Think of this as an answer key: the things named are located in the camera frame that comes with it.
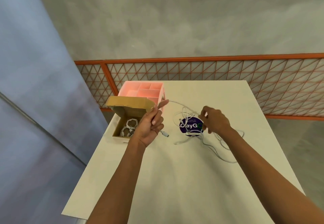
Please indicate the round purple sticker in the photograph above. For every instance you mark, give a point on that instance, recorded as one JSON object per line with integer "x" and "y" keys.
{"x": 193, "y": 128}

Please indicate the person's right thumb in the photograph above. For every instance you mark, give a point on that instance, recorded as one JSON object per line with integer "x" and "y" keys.
{"x": 206, "y": 128}

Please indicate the open brown cardboard box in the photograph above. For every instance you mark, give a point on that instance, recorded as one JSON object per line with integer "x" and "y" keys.
{"x": 126, "y": 106}

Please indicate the person's left thumb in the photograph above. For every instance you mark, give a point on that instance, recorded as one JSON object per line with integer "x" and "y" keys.
{"x": 151, "y": 111}

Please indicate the person's right forearm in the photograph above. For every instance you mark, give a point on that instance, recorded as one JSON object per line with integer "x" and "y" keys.
{"x": 268, "y": 180}

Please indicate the orange metal mesh railing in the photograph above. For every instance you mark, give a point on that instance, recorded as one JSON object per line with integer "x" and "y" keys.
{"x": 202, "y": 59}

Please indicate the person's right hand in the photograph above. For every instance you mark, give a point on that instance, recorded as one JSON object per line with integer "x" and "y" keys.
{"x": 217, "y": 122}

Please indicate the pink plastic organizer tray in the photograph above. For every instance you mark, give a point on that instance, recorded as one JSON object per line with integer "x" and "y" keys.
{"x": 149, "y": 92}

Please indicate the person's left hand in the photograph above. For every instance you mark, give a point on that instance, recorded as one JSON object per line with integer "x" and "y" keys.
{"x": 145, "y": 130}

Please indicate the person's left forearm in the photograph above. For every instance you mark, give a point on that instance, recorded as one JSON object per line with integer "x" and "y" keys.
{"x": 119, "y": 180}

